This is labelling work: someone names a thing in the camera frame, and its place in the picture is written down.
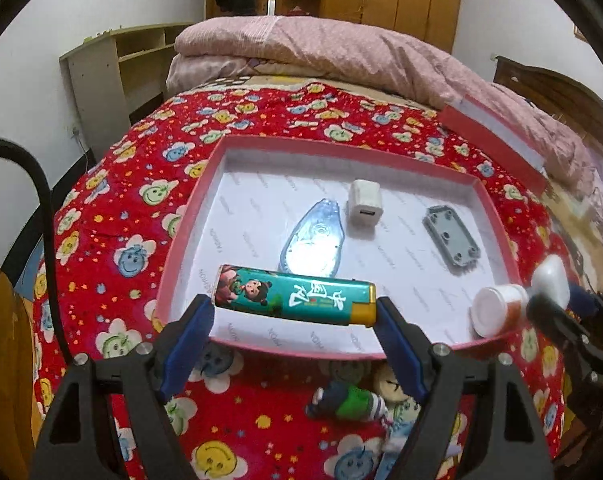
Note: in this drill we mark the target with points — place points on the grey plastic plate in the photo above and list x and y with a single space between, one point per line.
449 233

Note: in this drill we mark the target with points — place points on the red box lid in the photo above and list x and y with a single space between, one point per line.
499 139

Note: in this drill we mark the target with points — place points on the dark wooden headboard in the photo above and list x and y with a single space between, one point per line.
563 98

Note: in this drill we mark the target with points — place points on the green toy figure keychain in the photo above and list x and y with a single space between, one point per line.
346 402

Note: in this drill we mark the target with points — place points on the pink folded quilt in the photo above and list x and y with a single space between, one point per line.
377 58

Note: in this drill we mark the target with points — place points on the white-capped orange bottle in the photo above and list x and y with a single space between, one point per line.
498 309

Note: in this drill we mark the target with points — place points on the red shallow box tray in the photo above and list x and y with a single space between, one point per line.
254 191

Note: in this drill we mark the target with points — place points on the white earbuds case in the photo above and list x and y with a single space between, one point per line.
550 280

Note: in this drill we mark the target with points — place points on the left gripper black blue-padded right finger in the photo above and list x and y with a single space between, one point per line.
505 439

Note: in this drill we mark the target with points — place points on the white USB charger cube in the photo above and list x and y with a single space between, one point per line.
365 204

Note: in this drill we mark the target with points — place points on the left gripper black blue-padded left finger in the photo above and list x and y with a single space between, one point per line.
78 439

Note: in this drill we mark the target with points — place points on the beige open shelf unit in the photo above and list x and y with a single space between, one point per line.
117 78

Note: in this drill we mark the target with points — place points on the wooden Chinese chess piece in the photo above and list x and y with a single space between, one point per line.
386 385

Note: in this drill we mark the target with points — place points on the clear blue correction tape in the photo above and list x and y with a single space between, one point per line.
314 246

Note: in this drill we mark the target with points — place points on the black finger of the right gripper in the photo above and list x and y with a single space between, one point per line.
556 324

